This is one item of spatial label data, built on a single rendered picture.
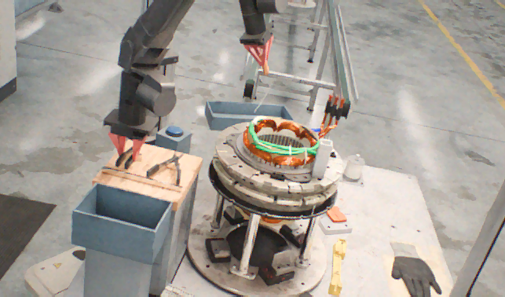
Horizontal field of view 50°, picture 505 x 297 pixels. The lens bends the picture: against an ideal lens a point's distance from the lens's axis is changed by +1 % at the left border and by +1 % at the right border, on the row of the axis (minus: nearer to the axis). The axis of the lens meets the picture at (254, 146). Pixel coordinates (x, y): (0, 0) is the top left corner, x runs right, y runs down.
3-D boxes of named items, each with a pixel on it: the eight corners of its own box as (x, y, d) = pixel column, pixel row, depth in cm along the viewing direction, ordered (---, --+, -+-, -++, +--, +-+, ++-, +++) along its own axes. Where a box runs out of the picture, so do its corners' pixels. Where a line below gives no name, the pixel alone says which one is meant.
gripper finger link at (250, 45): (279, 57, 150) (273, 26, 145) (271, 69, 145) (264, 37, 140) (257, 58, 153) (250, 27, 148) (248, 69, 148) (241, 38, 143)
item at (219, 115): (267, 181, 179) (284, 104, 165) (276, 199, 170) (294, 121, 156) (194, 180, 171) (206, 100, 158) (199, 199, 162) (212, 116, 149)
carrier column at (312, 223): (306, 264, 142) (325, 200, 132) (297, 262, 142) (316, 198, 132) (307, 258, 144) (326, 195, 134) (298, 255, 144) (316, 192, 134)
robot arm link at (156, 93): (156, 39, 110) (122, 38, 104) (193, 59, 104) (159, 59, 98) (144, 93, 115) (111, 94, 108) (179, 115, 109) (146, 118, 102)
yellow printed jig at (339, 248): (341, 298, 137) (345, 288, 135) (327, 294, 137) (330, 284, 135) (345, 245, 156) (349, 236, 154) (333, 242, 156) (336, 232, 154)
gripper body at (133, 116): (149, 139, 111) (152, 107, 107) (101, 127, 111) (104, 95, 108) (159, 126, 117) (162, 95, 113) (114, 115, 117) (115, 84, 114)
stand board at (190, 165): (177, 211, 112) (178, 202, 111) (90, 189, 113) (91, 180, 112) (202, 166, 130) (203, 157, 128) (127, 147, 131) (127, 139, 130)
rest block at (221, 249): (225, 243, 141) (226, 236, 140) (230, 257, 137) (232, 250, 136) (210, 243, 140) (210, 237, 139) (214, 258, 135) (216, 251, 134)
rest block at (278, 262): (266, 265, 136) (270, 249, 133) (283, 260, 139) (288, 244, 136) (276, 276, 133) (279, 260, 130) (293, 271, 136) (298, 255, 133)
